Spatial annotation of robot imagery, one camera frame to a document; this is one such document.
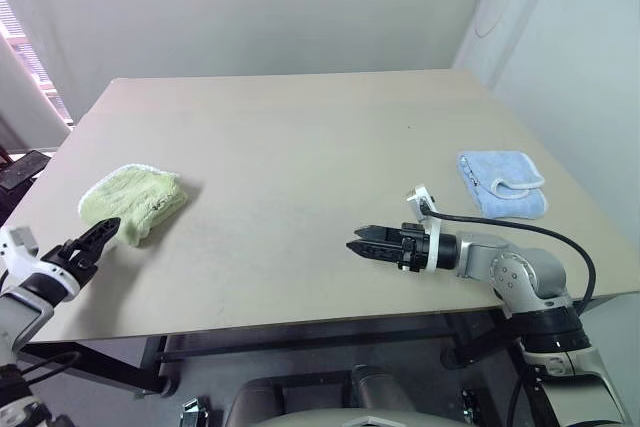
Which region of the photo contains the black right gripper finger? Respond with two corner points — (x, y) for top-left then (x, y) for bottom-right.
(345, 240), (402, 265)
(352, 224), (402, 244)

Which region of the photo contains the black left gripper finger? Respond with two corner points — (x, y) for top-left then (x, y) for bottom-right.
(74, 224), (122, 268)
(63, 216), (122, 254)

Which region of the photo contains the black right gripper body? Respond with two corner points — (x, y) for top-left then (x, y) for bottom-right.
(396, 221), (432, 274)

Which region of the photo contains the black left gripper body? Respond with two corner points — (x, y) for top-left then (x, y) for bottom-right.
(40, 241), (99, 284)

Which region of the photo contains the green towel with white trim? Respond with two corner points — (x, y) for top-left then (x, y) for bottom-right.
(78, 163), (190, 249)

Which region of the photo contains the blue towel with white trim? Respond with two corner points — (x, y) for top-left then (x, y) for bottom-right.
(456, 149), (549, 221)

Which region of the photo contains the black device beside table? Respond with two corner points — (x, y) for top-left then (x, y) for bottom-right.
(0, 148), (49, 221)

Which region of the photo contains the dark rounded grey shape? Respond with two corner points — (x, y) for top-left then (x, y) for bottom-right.
(349, 364), (404, 411)
(233, 375), (354, 427)

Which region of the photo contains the grey robot torso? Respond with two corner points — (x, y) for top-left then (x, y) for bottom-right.
(272, 404), (459, 427)

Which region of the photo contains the window with blinds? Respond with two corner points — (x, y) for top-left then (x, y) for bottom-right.
(0, 0), (76, 129)

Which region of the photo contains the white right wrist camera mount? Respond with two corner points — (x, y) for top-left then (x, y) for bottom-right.
(405, 184), (442, 272)

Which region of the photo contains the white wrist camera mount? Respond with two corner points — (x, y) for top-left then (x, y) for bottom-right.
(405, 184), (442, 272)
(0, 225), (81, 302)

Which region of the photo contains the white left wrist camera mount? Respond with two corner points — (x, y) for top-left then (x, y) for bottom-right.
(0, 225), (81, 302)

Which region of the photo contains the black metal table frame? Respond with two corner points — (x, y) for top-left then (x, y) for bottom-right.
(19, 291), (640, 397)

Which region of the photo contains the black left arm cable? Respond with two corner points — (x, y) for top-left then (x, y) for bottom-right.
(0, 350), (82, 386)

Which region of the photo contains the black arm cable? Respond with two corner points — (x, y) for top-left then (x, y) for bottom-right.
(419, 201), (598, 316)
(0, 350), (82, 386)

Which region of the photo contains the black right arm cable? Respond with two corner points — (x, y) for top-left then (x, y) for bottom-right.
(419, 201), (598, 316)

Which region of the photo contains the small silver metal bracket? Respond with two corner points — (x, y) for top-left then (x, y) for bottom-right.
(179, 395), (210, 427)

